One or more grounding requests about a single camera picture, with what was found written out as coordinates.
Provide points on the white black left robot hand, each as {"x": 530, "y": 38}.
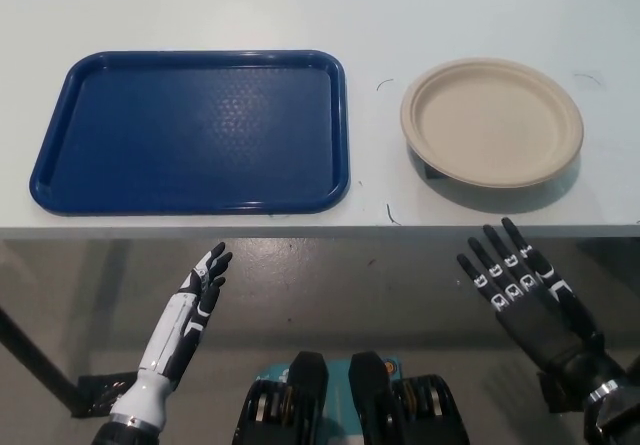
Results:
{"x": 167, "y": 335}

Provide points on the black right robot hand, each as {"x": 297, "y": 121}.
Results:
{"x": 540, "y": 325}

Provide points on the beige round paper plate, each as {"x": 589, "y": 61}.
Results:
{"x": 492, "y": 122}

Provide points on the black floor foot plate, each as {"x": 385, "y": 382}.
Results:
{"x": 555, "y": 392}
{"x": 100, "y": 392}

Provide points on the blue plastic serving tray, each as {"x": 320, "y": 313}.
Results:
{"x": 190, "y": 130}

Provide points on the black metal table leg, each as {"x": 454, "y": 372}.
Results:
{"x": 40, "y": 355}

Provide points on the black robot body teal tops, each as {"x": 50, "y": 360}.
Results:
{"x": 350, "y": 405}

